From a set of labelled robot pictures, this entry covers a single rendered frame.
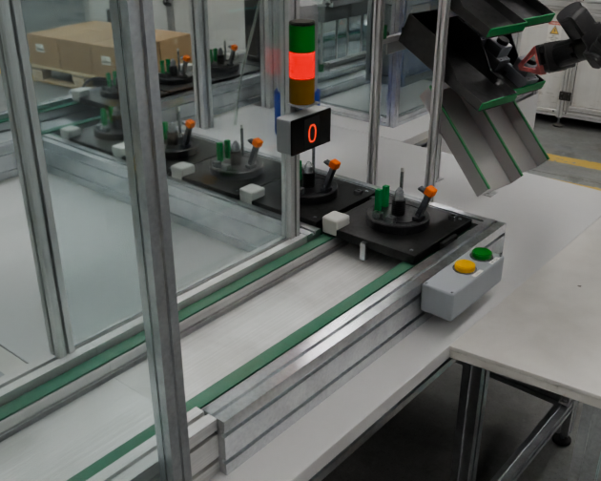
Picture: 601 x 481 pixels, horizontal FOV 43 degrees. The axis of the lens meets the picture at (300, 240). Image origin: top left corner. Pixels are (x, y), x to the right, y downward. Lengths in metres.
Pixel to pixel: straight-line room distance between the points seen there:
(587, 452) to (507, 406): 1.27
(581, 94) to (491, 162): 3.91
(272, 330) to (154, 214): 0.60
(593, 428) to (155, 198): 0.95
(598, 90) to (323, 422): 4.70
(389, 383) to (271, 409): 0.26
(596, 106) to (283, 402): 4.78
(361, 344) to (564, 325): 0.45
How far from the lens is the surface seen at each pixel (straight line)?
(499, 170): 1.90
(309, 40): 1.46
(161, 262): 0.87
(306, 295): 1.49
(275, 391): 1.18
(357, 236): 1.61
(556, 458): 2.61
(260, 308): 1.45
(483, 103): 1.74
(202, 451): 1.13
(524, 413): 2.76
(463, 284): 1.47
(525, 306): 1.63
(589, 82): 5.75
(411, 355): 1.43
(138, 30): 0.77
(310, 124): 1.50
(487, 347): 1.48
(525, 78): 1.92
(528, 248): 1.88
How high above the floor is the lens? 1.67
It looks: 26 degrees down
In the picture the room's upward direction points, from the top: straight up
